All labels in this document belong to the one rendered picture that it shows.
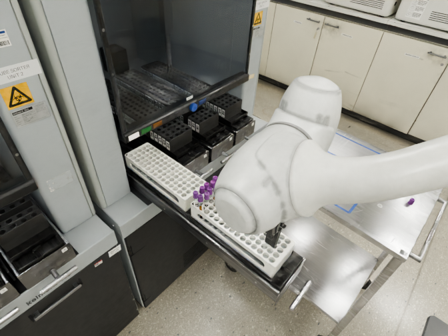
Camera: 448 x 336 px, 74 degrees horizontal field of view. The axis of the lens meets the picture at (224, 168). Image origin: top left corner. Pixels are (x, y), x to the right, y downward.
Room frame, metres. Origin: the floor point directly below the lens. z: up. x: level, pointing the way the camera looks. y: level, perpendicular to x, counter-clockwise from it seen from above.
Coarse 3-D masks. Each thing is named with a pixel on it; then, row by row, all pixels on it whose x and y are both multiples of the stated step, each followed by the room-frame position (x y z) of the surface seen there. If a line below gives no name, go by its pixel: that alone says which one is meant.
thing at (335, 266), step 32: (288, 224) 0.96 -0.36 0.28; (320, 224) 0.98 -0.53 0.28; (352, 224) 0.56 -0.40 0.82; (384, 224) 0.57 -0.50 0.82; (416, 224) 0.58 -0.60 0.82; (320, 256) 0.79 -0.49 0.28; (352, 256) 0.80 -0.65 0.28; (384, 256) 0.79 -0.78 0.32; (416, 256) 0.49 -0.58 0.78; (320, 288) 0.63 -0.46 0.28; (352, 288) 0.64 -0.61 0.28
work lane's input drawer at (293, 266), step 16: (128, 176) 0.71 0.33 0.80; (144, 192) 0.66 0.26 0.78; (160, 208) 0.62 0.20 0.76; (176, 208) 0.58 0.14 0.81; (192, 224) 0.53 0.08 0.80; (208, 240) 0.48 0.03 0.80; (224, 256) 0.45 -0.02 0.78; (240, 256) 0.43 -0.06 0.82; (240, 272) 0.41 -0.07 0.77; (256, 272) 0.39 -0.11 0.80; (288, 272) 0.39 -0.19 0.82; (272, 288) 0.35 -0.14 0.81; (288, 288) 0.38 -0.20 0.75; (304, 288) 0.38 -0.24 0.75
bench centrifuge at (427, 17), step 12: (408, 0) 2.49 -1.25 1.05; (420, 0) 2.44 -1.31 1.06; (432, 0) 2.39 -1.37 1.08; (444, 0) 2.35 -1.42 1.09; (408, 12) 2.46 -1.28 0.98; (420, 12) 2.42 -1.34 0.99; (432, 12) 2.37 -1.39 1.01; (444, 12) 2.33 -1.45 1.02; (420, 24) 2.40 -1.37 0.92; (432, 24) 2.35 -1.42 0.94; (444, 24) 2.31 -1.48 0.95
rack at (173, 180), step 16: (144, 144) 0.81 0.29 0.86; (128, 160) 0.73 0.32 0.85; (144, 160) 0.73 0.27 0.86; (160, 160) 0.74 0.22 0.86; (144, 176) 0.69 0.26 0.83; (160, 176) 0.66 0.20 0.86; (176, 176) 0.67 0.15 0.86; (192, 176) 0.68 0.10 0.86; (160, 192) 0.64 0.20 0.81; (176, 192) 0.60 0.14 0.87; (192, 192) 0.60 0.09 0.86
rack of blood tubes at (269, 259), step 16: (192, 208) 0.55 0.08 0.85; (208, 208) 0.54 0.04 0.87; (208, 224) 0.52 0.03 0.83; (224, 224) 0.49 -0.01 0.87; (224, 240) 0.47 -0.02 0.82; (240, 240) 0.45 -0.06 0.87; (256, 240) 0.45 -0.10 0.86; (288, 240) 0.46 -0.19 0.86; (256, 256) 0.41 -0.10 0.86; (272, 256) 0.41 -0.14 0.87; (288, 256) 0.43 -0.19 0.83; (272, 272) 0.38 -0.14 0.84
